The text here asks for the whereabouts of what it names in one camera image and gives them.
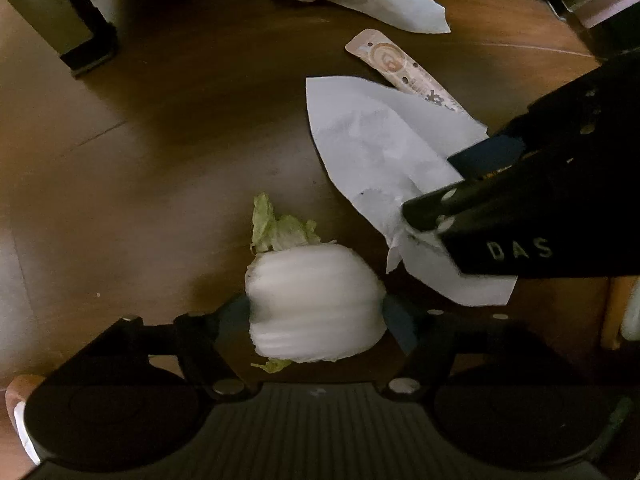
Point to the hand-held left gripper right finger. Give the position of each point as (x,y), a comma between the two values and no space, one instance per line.
(400,321)

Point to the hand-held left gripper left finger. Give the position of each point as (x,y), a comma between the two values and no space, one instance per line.
(232,310)

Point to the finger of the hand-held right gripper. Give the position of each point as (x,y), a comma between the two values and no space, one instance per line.
(492,155)
(450,205)

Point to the napa cabbage piece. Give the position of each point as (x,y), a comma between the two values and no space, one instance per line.
(312,305)

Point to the white paper tissue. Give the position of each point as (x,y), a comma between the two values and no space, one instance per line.
(380,145)

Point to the brown coffee stick packet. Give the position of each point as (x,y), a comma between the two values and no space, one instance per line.
(400,67)

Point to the brown white slipper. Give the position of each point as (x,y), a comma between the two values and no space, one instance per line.
(22,415)

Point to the dark furniture leg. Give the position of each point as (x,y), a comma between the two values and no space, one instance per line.
(55,10)

